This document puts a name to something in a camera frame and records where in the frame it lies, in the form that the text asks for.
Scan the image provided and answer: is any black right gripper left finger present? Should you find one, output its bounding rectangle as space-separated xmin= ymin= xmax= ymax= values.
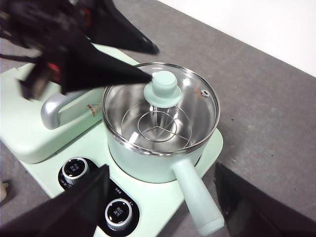
xmin=0 ymin=164 xmax=111 ymax=237

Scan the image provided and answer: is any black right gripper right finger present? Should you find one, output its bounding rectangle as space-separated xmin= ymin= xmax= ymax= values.
xmin=214 ymin=162 xmax=316 ymax=237

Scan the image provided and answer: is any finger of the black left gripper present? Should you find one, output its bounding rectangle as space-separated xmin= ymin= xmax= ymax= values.
xmin=60 ymin=32 xmax=153 ymax=95
xmin=83 ymin=0 xmax=160 ymax=55

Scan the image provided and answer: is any smooth white steamed bun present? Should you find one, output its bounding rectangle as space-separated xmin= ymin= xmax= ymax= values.
xmin=0 ymin=181 xmax=9 ymax=205

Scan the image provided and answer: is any glass pot lid green knob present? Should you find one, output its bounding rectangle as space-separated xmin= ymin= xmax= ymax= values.
xmin=102 ymin=62 xmax=220 ymax=154

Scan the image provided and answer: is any silver control knob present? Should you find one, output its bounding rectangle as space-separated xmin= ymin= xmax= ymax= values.
xmin=61 ymin=157 xmax=91 ymax=186
xmin=105 ymin=198 xmax=135 ymax=231

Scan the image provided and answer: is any black control panel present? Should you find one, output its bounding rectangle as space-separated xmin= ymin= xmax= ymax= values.
xmin=58 ymin=156 xmax=144 ymax=237

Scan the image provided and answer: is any green breakfast machine base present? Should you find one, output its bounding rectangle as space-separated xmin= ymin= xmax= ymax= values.
xmin=0 ymin=43 xmax=224 ymax=237

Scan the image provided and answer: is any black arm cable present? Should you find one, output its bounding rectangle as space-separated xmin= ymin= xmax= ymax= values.
xmin=0 ymin=53 xmax=42 ymax=63

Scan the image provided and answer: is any silver griddle cover handle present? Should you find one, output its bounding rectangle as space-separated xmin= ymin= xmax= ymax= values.
xmin=40 ymin=92 xmax=104 ymax=130

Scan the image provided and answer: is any green pot with handle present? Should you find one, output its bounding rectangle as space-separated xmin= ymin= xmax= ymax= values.
xmin=102 ymin=63 xmax=225 ymax=230

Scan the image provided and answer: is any steel wire steaming rack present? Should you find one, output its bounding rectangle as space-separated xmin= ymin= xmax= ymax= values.
xmin=122 ymin=108 xmax=193 ymax=149

